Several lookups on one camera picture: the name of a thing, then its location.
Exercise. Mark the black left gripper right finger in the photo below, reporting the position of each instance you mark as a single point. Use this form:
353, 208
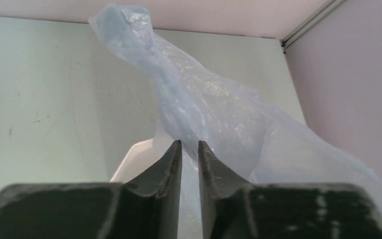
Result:
234, 208

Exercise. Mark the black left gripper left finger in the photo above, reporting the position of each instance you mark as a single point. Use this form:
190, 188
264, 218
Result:
146, 207

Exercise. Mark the white octagonal trash bin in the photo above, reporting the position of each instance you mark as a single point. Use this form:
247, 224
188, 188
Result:
140, 157

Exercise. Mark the light blue plastic trash bag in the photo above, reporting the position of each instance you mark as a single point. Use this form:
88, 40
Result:
260, 142

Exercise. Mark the right aluminium frame post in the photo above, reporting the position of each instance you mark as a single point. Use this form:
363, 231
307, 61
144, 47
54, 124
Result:
308, 24

